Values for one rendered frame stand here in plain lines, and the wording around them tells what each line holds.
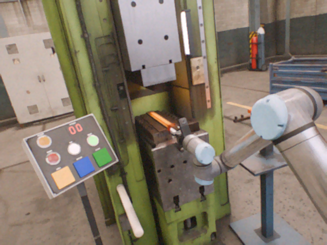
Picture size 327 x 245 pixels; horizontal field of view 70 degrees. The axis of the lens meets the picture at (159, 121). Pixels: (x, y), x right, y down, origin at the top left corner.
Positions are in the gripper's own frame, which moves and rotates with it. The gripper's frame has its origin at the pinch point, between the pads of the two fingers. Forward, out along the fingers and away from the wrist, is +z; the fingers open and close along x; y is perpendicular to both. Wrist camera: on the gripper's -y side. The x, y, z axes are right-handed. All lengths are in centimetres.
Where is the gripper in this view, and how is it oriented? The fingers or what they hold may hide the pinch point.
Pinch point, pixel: (172, 127)
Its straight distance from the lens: 138.6
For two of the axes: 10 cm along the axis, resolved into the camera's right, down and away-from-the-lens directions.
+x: 9.2, -2.6, 3.0
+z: -3.7, -2.7, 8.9
